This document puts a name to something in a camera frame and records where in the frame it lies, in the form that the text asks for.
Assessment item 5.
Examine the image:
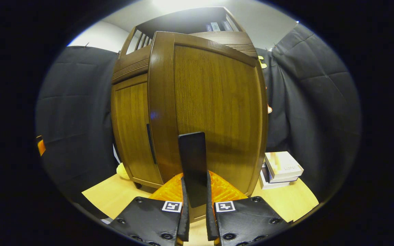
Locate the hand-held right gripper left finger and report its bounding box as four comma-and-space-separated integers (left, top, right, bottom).
110, 173, 190, 246

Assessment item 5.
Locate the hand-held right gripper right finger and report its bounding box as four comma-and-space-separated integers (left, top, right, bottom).
206, 171, 290, 246

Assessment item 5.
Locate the black vertical door handle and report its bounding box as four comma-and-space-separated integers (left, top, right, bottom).
178, 132, 208, 208
146, 124, 157, 165

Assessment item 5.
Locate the wooden shoe cabinet door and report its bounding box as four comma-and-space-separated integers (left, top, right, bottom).
113, 82, 165, 187
148, 31, 269, 219

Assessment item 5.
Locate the wooden double-door shoe cabinet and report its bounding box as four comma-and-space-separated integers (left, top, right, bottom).
111, 7, 269, 190

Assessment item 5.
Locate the pale yellow round plush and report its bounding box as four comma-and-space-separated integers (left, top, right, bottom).
116, 163, 131, 180

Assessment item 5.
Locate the long ceiling light panel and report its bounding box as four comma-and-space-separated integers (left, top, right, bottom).
151, 0, 228, 14

